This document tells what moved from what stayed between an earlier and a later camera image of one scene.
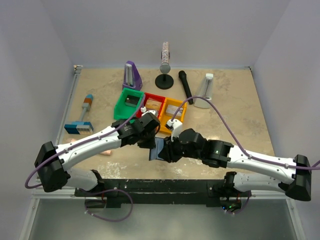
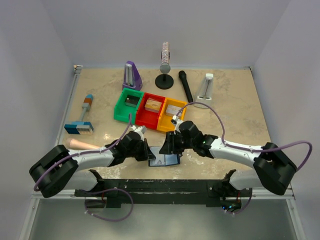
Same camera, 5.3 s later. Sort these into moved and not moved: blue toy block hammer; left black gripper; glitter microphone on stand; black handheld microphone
Moved: left black gripper
Not moved: glitter microphone on stand; black handheld microphone; blue toy block hammer
